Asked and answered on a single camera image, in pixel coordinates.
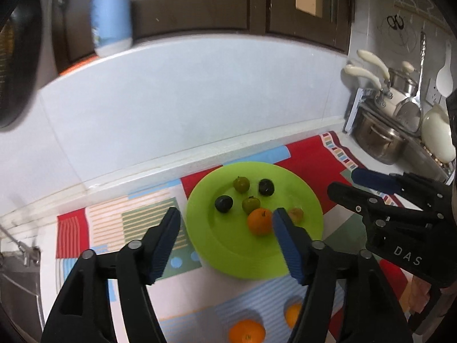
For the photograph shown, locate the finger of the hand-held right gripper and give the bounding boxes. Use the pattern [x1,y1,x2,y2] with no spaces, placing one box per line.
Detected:
[327,182,440,230]
[351,169,452,218]

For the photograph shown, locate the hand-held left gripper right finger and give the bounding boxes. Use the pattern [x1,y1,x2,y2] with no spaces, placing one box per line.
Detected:
[272,208,415,343]

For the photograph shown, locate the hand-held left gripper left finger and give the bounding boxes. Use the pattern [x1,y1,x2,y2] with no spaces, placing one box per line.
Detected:
[41,206,181,343]

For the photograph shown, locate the small orange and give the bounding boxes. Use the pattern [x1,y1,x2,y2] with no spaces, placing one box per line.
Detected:
[247,207,275,236]

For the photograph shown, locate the green plate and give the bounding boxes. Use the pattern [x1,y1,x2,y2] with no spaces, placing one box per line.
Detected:
[185,161,324,280]

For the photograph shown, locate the person's right hand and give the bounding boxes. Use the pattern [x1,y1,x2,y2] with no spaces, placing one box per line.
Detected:
[409,277,438,315]

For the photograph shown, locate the large steel pot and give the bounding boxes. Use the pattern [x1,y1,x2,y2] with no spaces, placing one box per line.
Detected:
[352,109,409,165]

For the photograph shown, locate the colourful patterned table cloth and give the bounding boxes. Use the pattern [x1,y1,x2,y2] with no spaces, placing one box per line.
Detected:
[55,131,411,343]

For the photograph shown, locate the metal pot rack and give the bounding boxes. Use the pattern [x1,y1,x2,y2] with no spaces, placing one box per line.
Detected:
[344,89,456,183]

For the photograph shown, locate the steel skimmer ladle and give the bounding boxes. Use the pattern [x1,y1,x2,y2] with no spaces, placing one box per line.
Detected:
[396,32,427,133]

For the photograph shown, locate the cream ceramic kettle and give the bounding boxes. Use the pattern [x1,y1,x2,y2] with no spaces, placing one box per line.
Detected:
[421,104,457,163]

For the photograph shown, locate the small steel lidded pot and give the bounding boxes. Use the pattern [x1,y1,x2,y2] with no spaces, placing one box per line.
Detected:
[387,61,418,97]

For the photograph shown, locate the white rice paddle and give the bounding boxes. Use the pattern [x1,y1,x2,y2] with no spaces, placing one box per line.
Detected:
[436,41,454,98]

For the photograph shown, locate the slim gooseneck faucet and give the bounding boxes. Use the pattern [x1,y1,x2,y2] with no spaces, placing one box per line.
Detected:
[0,222,41,267]

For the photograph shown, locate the steel sink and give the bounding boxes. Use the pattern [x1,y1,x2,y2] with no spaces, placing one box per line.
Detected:
[0,250,44,329]

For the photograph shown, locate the black frying pan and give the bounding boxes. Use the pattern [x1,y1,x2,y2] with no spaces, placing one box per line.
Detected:
[0,0,43,129]

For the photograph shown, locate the white blue pump bottle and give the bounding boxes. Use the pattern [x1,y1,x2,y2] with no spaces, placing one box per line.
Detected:
[89,0,133,58]

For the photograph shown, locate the gold perforated strainer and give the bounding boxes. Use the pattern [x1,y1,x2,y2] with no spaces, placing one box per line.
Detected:
[0,25,15,108]

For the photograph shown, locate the wall power socket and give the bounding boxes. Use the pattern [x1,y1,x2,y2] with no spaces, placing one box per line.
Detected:
[426,77,443,104]

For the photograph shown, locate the dark wooden window frame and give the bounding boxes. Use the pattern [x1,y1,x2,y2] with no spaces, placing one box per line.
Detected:
[52,0,354,75]

